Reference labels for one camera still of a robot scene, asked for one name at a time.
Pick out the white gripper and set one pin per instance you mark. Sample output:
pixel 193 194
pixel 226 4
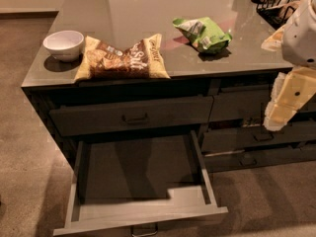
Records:
pixel 301 41

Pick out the grey drawer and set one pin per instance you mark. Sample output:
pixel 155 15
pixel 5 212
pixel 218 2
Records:
pixel 231 139
pixel 113 117
pixel 135 188
pixel 242 102
pixel 260 158

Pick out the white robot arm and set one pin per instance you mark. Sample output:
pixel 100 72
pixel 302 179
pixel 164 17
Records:
pixel 296 40

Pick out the green snack bag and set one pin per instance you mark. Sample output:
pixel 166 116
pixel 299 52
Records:
pixel 204 35

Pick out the brown yellow chip bag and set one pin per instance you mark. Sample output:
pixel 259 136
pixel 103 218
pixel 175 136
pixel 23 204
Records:
pixel 141 61

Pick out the grey counter cabinet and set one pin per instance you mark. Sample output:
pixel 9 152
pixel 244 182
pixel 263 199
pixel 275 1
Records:
pixel 50 84

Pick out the white bowl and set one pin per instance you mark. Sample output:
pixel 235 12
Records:
pixel 64 46

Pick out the black wire basket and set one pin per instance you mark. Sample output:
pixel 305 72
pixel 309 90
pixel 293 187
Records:
pixel 277 12

